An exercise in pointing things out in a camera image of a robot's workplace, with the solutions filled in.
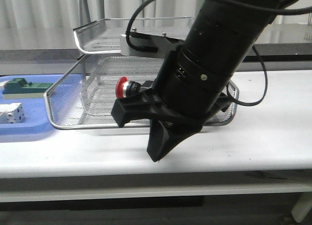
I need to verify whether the green knife switch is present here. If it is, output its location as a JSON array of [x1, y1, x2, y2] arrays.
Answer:
[[2, 78, 53, 100]]

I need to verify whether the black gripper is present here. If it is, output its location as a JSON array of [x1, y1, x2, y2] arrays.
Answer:
[[111, 46, 234, 162]]

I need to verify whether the blue plastic tray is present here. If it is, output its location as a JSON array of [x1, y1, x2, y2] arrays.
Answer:
[[0, 74, 82, 137]]

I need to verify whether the red emergency push button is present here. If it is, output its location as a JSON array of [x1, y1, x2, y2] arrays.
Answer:
[[115, 76, 154, 98]]

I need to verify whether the dark stone counter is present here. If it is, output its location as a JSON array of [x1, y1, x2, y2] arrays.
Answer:
[[0, 24, 312, 64]]

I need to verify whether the white circuit breaker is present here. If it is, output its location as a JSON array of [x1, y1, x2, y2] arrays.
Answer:
[[0, 102, 25, 124]]

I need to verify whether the black cable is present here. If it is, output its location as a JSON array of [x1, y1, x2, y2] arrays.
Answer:
[[125, 0, 312, 107]]

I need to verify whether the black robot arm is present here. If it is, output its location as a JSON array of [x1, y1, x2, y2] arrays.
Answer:
[[111, 0, 312, 162]]

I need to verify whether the white table leg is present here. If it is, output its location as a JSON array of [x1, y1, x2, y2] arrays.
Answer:
[[291, 192, 312, 223]]

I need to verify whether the silver rack frame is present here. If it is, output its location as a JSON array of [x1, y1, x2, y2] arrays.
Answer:
[[76, 0, 215, 89]]

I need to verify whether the silver mesh tray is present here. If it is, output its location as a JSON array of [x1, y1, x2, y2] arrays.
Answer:
[[43, 55, 238, 130], [73, 17, 195, 54]]

